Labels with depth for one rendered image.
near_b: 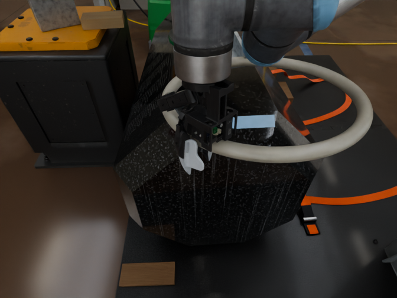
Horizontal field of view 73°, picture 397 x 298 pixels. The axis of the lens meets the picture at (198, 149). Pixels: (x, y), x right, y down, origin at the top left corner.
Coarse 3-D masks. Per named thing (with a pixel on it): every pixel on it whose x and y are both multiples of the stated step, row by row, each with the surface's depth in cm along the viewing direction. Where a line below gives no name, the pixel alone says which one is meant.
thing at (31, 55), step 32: (128, 32) 169; (0, 64) 124; (32, 64) 125; (64, 64) 125; (96, 64) 126; (128, 64) 170; (0, 96) 136; (32, 96) 138; (64, 96) 138; (96, 96) 138; (128, 96) 168; (32, 128) 152; (64, 128) 154; (96, 128) 154; (64, 160) 172; (96, 160) 173
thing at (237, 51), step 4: (236, 32) 87; (236, 36) 86; (236, 40) 86; (240, 40) 85; (236, 44) 86; (240, 44) 84; (232, 48) 89; (236, 48) 87; (240, 48) 84; (232, 52) 88; (236, 52) 88; (240, 52) 84; (232, 56) 87; (236, 56) 87; (240, 56) 85; (244, 56) 82; (232, 68) 85
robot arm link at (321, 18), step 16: (256, 0) 33; (272, 0) 33; (288, 0) 33; (304, 0) 33; (320, 0) 33; (336, 0) 33; (256, 16) 34; (272, 16) 34; (288, 16) 34; (304, 16) 34; (320, 16) 34; (256, 32) 42; (272, 32) 39; (288, 32) 38
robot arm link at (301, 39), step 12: (348, 0) 46; (360, 0) 48; (336, 12) 47; (252, 36) 44; (300, 36) 47; (252, 48) 48; (264, 48) 45; (276, 48) 44; (288, 48) 47; (252, 60) 52; (264, 60) 50; (276, 60) 52
